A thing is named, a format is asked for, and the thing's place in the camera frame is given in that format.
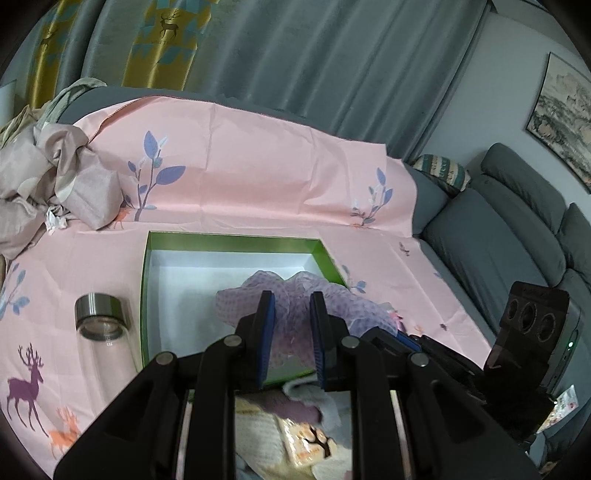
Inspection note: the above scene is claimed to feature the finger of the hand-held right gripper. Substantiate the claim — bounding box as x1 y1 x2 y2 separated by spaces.
418 336 485 402
365 326 422 357

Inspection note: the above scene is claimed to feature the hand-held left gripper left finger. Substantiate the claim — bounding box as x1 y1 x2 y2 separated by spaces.
53 290 278 480

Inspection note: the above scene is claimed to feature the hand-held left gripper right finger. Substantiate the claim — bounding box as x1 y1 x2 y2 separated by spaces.
309 291 541 480

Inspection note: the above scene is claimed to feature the purple mesh cloth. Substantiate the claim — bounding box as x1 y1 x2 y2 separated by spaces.
215 270 398 372

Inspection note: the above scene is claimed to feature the white fluffy cloth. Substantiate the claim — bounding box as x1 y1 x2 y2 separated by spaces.
281 378 354 444

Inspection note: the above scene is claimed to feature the green cardboard box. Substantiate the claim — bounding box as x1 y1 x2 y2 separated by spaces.
139 231 347 386

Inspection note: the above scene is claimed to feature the cream yellow towel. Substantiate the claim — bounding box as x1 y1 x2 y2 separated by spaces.
235 394 356 480

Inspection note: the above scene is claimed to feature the mauve cloth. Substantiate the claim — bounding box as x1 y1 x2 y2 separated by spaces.
263 399 324 423

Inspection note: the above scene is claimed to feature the grey sofa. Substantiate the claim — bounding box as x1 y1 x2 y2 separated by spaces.
60 85 591 480

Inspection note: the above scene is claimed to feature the printed packet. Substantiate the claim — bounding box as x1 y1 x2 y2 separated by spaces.
536 384 580 435

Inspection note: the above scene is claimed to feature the pink printed sheet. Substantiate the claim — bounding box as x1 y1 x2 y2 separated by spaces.
0 95 495 480

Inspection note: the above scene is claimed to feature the striped cushion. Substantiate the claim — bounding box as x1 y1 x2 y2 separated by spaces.
411 154 472 199

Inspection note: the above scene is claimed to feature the glass bottle with steel cap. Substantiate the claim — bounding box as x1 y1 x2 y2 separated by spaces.
75 292 139 402

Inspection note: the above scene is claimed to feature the crumpled white paper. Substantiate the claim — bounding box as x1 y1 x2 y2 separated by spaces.
44 205 70 236

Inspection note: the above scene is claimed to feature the grey curtain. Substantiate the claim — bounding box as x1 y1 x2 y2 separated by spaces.
0 0 490 162

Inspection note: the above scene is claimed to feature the crumpled beige bedding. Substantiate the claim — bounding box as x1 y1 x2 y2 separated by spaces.
0 104 125 261

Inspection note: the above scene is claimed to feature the grey-green cloth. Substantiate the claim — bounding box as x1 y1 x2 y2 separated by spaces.
37 78 109 130

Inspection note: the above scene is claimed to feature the yellow patterned curtain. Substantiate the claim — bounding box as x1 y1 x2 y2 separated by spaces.
23 0 222 109

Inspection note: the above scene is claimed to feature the landscape wall painting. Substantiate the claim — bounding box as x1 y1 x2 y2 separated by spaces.
525 52 591 195

